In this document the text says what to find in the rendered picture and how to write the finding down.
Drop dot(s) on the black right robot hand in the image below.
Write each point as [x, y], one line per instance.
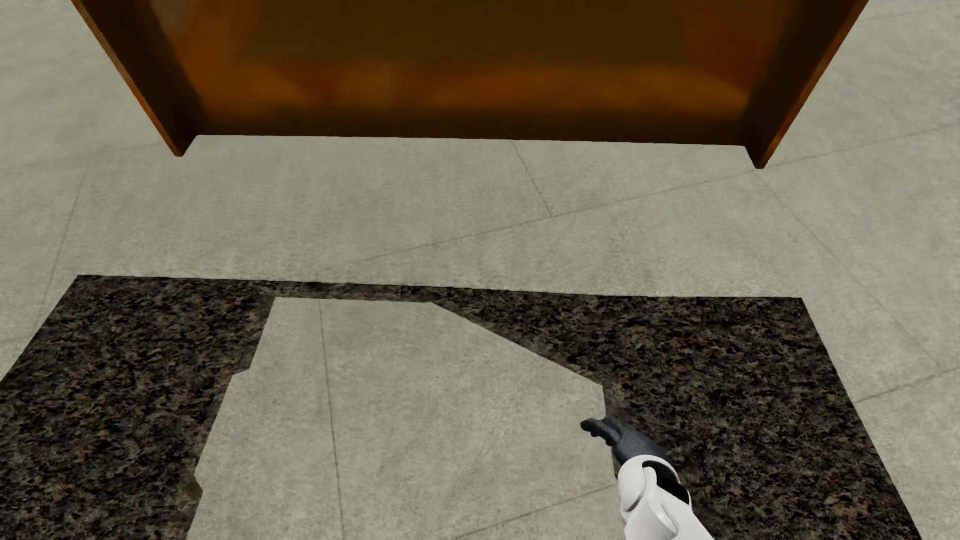
[621, 439]

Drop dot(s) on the brown wooden counter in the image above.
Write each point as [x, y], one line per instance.
[480, 67]

